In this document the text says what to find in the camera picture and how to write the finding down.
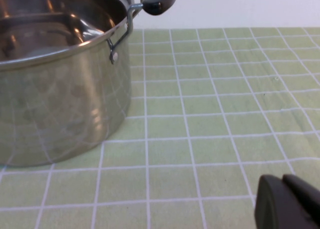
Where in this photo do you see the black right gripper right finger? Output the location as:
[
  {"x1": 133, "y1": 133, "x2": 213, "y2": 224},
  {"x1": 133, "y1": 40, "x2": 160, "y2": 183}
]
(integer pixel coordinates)
[{"x1": 282, "y1": 173, "x2": 320, "y2": 229}]

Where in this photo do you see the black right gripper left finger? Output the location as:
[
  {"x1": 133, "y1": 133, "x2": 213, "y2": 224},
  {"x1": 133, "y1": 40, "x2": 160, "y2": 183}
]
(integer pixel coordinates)
[{"x1": 254, "y1": 174, "x2": 298, "y2": 229}]

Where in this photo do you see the stainless steel cooking pot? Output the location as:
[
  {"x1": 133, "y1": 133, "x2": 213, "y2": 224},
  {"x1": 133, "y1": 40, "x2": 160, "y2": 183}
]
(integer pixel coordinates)
[{"x1": 0, "y1": 0, "x2": 179, "y2": 168}]

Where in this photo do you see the green checkered tablecloth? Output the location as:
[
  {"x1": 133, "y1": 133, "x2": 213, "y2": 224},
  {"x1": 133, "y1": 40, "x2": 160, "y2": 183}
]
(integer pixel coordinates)
[{"x1": 0, "y1": 26, "x2": 320, "y2": 229}]

